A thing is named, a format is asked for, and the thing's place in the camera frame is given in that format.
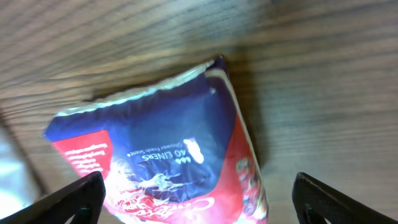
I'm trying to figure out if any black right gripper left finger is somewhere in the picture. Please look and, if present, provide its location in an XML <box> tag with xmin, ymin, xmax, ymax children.
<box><xmin>1</xmin><ymin>171</ymin><xmax>106</xmax><ymax>224</ymax></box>

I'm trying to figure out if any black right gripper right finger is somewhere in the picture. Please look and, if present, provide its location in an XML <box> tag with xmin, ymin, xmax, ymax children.
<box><xmin>292</xmin><ymin>172</ymin><xmax>397</xmax><ymax>224</ymax></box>

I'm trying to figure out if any red purple pad packet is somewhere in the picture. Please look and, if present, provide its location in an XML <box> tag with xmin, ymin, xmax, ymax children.
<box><xmin>44</xmin><ymin>58</ymin><xmax>268</xmax><ymax>223</ymax></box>

